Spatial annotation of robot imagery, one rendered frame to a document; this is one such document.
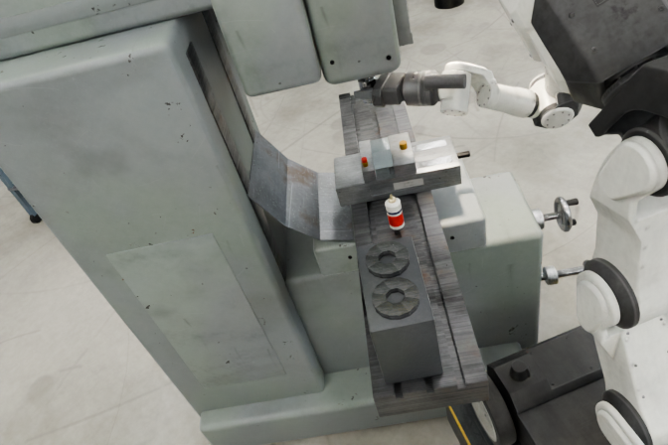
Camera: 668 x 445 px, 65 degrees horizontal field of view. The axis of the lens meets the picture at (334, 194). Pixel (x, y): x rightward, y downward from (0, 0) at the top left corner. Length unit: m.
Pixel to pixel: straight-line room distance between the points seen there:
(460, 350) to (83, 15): 1.06
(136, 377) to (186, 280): 1.17
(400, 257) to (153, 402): 1.69
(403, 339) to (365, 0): 0.71
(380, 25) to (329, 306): 0.92
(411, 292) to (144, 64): 0.70
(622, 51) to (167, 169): 0.95
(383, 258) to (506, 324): 0.93
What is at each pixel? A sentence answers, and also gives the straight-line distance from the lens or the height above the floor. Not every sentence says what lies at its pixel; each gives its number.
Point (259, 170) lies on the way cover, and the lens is 1.53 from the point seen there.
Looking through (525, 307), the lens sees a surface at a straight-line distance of 1.90.
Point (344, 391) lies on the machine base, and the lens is 2.01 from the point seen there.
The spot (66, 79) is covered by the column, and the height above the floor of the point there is 1.54.
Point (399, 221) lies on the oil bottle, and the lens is 1.39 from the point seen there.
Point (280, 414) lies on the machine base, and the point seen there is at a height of 0.20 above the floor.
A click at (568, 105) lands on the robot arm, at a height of 1.16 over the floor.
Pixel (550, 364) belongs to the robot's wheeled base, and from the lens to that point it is 1.56.
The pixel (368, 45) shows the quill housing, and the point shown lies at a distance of 1.25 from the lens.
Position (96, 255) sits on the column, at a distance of 1.54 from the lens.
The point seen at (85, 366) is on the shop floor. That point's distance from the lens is 2.87.
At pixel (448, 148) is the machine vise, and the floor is 1.00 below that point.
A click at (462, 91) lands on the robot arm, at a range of 1.31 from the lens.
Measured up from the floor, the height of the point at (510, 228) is 0.73.
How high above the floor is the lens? 1.92
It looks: 39 degrees down
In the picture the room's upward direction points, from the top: 16 degrees counter-clockwise
